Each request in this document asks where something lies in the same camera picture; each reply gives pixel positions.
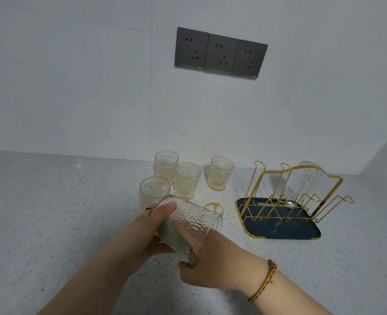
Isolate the grey wall socket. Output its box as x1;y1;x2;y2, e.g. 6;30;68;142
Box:
204;33;240;76
231;39;269;80
175;27;210;72

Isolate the green cloth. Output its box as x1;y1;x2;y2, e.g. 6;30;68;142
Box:
162;221;200;268

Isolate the person's left hand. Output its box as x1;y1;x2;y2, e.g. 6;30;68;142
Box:
113;203;178;273

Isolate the gold wire cup rack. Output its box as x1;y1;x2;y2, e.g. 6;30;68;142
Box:
235;160;355;242

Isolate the single embossed clear glass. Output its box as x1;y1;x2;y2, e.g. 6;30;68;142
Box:
154;194;224;268
285;160;325;202

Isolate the person's right hand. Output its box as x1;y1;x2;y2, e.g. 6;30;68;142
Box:
179;231;270;294

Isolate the person's left forearm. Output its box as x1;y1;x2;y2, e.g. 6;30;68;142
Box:
37;254;138;315

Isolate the gold bracelet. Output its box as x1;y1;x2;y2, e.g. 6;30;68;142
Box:
247;259;278;303

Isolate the person's right forearm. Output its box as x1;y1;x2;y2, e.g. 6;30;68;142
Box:
252;269;334;315

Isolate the cluster of embossed glasses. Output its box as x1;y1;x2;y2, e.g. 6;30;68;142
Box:
139;150;235;215

